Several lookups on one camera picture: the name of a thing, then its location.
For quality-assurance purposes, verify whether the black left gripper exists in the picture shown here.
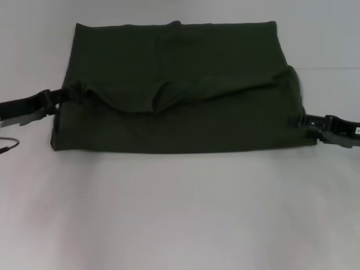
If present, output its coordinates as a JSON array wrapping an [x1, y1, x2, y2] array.
[[0, 87, 86, 129]]

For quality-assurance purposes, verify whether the dark green FREE t-shirt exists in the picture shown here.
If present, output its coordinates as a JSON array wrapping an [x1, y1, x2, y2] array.
[[49, 20, 317, 155]]

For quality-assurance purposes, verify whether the thin black cable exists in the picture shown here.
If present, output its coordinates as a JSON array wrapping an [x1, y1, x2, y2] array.
[[0, 137, 20, 154]]

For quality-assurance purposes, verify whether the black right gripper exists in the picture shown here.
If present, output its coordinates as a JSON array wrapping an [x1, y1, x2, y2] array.
[[286, 114, 360, 149]]

